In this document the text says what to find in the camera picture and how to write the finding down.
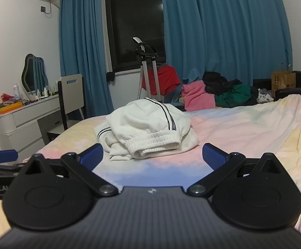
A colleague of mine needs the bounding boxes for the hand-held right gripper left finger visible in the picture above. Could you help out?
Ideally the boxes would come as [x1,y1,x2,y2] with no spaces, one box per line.
[21,143,119,197]

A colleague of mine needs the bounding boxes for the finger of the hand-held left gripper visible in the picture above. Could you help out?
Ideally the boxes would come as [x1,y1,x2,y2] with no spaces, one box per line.
[0,149,30,178]

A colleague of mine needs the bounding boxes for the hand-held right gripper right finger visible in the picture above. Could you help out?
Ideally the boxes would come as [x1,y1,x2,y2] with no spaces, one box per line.
[187,143,284,197]

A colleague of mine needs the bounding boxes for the white pants with black stripe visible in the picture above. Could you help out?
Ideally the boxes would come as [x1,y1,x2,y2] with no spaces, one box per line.
[95,97,200,161]

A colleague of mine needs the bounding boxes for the white dresser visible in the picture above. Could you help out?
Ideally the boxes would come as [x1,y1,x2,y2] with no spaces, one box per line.
[0,93,63,161]

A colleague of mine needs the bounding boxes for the pastel bed sheet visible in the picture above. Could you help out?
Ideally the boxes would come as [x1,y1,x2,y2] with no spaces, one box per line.
[23,92,301,239]

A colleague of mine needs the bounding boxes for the orange box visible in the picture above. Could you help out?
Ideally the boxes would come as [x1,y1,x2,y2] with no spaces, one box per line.
[0,101,23,115]

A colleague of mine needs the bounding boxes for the green garment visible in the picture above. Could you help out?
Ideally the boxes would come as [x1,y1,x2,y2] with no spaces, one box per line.
[214,84,252,108]

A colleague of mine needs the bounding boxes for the white and black chair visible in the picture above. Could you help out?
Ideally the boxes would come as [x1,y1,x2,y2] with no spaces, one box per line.
[46,74,86,144]

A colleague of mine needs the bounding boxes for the pink garment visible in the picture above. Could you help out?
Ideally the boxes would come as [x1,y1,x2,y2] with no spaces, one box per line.
[180,80,217,111]

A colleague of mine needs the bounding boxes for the black garment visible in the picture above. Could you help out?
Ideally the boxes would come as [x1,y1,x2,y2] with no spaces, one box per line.
[202,71,249,96]

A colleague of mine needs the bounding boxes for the white patterned garment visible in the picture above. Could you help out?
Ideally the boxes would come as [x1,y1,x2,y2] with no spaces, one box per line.
[256,88,274,104]

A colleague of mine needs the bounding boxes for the wavy-edged mirror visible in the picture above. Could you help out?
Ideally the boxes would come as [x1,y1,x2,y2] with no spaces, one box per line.
[21,54,49,93]

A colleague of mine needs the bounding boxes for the red garment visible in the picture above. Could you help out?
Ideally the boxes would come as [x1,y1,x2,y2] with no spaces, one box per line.
[141,64,181,96]

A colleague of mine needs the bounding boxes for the narrow blue curtain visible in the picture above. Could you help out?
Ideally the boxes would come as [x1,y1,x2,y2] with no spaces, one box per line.
[59,0,114,121]

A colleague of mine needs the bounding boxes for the brown paper bag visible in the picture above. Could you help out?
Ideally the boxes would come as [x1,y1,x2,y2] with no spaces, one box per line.
[271,63,296,98]

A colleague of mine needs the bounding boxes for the silver tripod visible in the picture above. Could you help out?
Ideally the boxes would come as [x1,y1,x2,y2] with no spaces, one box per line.
[133,37,164,103]

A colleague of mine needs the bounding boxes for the wide blue curtain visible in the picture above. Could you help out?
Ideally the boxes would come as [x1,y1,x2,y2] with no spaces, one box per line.
[159,0,292,104]

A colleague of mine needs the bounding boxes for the dark window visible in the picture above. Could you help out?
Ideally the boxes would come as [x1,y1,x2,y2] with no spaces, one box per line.
[104,0,166,73]

